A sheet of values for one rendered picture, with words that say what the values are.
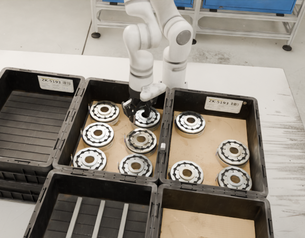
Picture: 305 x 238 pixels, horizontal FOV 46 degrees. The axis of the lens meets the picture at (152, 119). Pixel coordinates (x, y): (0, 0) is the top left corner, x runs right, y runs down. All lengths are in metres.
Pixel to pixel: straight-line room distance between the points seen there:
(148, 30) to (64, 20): 2.48
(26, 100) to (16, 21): 2.15
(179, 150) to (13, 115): 0.59
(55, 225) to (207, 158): 0.51
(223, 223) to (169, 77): 0.59
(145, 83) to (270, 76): 0.85
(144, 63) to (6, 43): 2.28
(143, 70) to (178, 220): 0.44
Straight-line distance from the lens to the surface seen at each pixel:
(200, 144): 1.21
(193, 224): 1.04
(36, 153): 1.20
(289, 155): 1.46
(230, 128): 1.29
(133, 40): 0.96
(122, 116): 1.27
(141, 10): 0.98
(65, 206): 1.07
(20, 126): 1.29
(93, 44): 3.07
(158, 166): 1.01
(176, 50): 1.29
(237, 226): 1.07
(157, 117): 1.23
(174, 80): 1.38
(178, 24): 1.26
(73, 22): 3.38
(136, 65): 1.02
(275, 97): 1.68
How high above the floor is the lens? 1.75
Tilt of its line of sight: 46 degrees down
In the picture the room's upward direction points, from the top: 5 degrees clockwise
